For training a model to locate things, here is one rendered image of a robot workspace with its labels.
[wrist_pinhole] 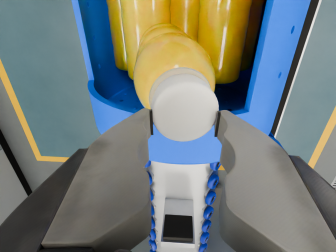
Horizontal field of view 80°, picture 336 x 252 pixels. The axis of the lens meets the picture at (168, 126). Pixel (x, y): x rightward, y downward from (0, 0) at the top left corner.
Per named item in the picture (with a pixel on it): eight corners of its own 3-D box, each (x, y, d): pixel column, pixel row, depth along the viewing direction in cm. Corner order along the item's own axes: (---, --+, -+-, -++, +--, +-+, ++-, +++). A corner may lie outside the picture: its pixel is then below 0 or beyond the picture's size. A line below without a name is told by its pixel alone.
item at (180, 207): (165, 202, 73) (160, 246, 60) (165, 195, 71) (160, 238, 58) (192, 204, 73) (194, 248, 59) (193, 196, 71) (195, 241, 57)
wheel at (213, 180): (205, 189, 62) (211, 192, 60) (207, 178, 59) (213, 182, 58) (213, 181, 64) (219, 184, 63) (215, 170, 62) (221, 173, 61)
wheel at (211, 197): (203, 205, 65) (209, 209, 64) (205, 196, 63) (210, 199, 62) (211, 196, 68) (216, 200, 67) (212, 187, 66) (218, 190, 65)
